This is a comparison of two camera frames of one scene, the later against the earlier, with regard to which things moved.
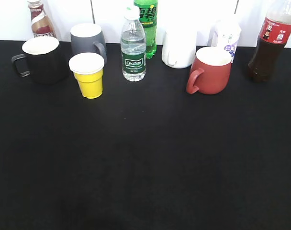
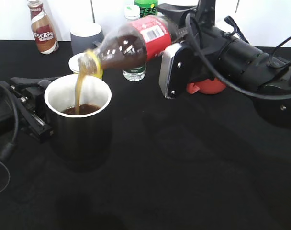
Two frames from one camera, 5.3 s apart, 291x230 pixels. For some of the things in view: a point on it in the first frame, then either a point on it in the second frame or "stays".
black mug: [41, 60] to [79, 108]
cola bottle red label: [279, 21] to [133, 44]
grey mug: [87, 38] stays
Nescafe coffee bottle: [42, 26] stays
